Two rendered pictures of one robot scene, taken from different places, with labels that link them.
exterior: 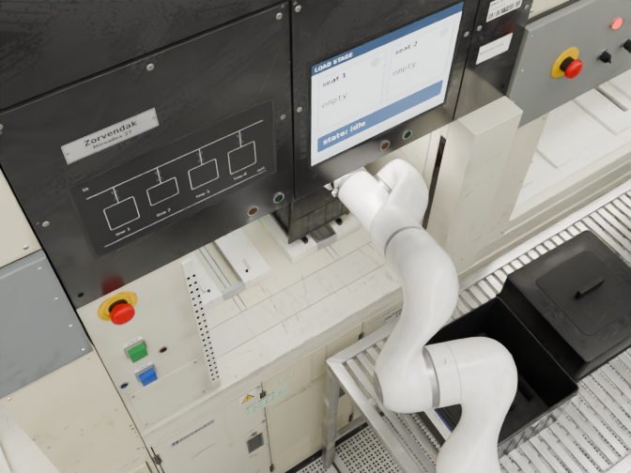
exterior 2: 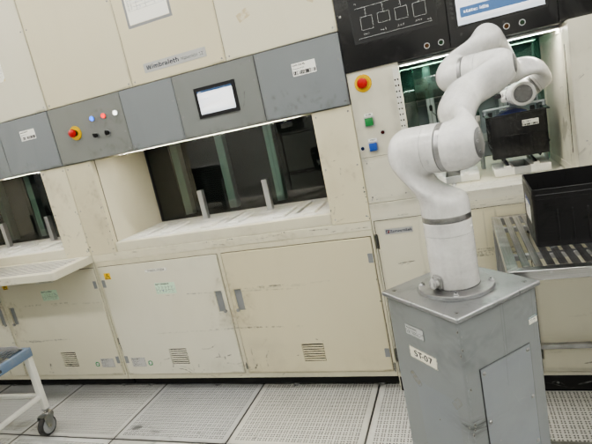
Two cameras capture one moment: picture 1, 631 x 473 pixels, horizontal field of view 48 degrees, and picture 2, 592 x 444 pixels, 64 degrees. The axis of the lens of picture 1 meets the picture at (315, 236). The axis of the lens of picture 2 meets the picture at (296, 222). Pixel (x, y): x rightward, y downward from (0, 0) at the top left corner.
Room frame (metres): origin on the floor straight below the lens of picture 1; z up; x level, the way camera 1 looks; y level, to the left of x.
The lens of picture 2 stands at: (-0.81, -1.02, 1.25)
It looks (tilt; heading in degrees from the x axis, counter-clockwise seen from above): 12 degrees down; 55
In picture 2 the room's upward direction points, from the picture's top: 12 degrees counter-clockwise
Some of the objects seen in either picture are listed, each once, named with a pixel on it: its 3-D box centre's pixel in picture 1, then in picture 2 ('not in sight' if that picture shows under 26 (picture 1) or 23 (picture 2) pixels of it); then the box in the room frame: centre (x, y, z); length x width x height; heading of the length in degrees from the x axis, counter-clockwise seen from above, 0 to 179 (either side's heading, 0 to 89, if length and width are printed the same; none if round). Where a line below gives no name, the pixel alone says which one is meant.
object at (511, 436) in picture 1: (482, 386); (578, 203); (0.69, -0.38, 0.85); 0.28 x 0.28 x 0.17; 32
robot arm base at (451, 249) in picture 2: not in sight; (451, 252); (0.16, -0.29, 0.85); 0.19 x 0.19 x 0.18
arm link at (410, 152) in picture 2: not in sight; (427, 173); (0.16, -0.26, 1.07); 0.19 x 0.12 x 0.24; 103
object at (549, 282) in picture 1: (583, 298); not in sight; (0.94, -0.67, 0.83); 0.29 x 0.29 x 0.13; 33
